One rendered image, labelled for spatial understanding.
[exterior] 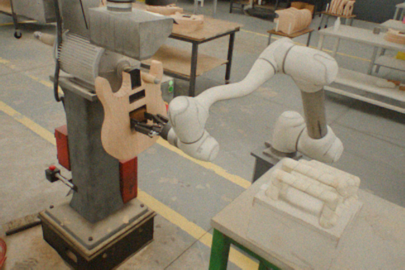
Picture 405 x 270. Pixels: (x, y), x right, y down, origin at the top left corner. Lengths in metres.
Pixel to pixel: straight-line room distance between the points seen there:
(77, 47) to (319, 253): 1.30
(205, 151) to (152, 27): 0.49
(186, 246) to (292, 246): 1.39
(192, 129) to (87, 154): 0.88
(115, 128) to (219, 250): 0.63
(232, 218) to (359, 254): 0.43
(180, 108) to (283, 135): 0.97
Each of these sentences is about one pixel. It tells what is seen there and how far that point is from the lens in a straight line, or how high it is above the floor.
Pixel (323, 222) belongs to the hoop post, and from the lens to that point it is 1.11.
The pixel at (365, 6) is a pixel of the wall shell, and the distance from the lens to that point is 12.48.
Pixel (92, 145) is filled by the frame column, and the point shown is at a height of 0.80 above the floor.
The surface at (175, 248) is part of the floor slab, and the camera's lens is 2.48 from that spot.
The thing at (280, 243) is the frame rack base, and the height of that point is 0.98.
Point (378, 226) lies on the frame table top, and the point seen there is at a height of 0.93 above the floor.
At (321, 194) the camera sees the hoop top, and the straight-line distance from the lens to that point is 1.06.
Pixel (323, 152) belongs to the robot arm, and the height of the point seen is 0.88.
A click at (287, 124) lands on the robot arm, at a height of 0.94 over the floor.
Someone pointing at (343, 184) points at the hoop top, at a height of 1.21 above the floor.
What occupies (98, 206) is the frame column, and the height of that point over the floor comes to 0.39.
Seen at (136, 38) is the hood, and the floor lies 1.47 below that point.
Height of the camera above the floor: 1.80
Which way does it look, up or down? 26 degrees down
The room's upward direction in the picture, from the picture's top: 5 degrees clockwise
